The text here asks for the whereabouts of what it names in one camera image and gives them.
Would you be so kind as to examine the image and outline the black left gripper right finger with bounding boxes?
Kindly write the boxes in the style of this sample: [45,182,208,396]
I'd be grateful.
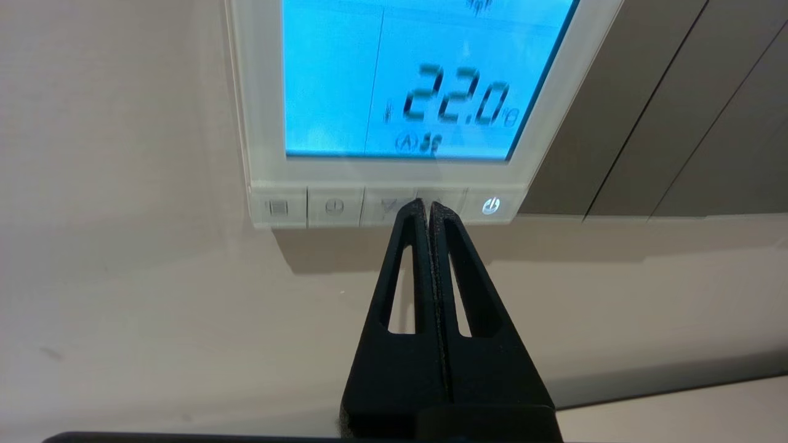
[429,201,555,408]

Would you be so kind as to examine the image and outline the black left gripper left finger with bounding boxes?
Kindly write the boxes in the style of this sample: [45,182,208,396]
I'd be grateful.
[340,198,453,441]

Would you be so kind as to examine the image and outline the white wall thermostat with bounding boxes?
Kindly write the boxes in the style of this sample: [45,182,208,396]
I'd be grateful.
[225,0,625,230]

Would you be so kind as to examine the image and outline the grey triple rocker switch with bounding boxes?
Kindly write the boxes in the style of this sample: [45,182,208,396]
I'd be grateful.
[518,0,788,221]

